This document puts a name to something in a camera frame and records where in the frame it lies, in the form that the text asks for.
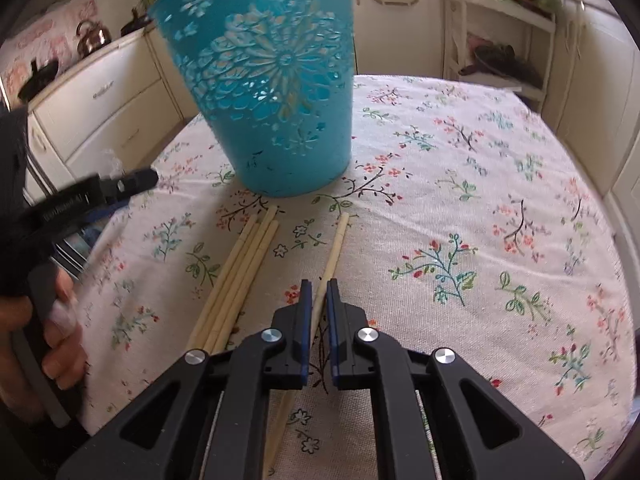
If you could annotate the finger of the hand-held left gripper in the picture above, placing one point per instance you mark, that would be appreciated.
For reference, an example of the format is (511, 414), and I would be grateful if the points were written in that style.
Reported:
(135, 180)
(105, 214)

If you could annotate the pale bamboo chopstick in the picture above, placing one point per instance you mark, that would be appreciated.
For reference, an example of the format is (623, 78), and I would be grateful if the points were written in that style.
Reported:
(229, 285)
(335, 255)
(247, 285)
(219, 285)

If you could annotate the white slatted rack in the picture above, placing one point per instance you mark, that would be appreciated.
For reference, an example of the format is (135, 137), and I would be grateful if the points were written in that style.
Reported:
(500, 16)

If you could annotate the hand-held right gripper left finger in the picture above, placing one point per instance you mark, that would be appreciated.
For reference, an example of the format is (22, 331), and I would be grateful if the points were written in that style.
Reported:
(306, 330)

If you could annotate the steel kettle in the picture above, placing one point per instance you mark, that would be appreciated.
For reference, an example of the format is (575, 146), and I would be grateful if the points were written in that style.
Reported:
(92, 40)

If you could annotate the bundle of bamboo chopsticks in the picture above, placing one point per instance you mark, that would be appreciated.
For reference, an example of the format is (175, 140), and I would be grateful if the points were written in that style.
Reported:
(237, 285)

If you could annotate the black frying pan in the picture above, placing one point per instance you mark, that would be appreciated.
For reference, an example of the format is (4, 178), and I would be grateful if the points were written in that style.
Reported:
(42, 77)

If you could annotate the cream cabinet with small drawers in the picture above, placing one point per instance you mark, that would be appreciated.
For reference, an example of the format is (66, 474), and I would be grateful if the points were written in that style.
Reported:
(590, 85)

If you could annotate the cream wide drawer cabinet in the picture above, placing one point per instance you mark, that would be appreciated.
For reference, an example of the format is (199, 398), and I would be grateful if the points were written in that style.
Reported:
(100, 105)

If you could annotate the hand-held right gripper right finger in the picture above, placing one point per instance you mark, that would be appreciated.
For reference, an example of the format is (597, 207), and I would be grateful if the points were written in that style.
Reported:
(334, 330)

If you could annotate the floral tablecloth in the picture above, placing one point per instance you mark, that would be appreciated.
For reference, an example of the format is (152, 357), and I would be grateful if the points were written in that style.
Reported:
(450, 185)

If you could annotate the person's left hand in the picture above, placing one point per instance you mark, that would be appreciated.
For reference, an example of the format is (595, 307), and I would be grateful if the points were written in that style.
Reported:
(62, 340)

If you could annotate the dark shoes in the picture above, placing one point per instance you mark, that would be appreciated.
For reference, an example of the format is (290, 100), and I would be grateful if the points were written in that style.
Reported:
(500, 60)

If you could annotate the teal perforated plastic basket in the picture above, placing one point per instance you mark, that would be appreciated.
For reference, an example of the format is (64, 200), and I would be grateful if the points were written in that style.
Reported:
(280, 160)

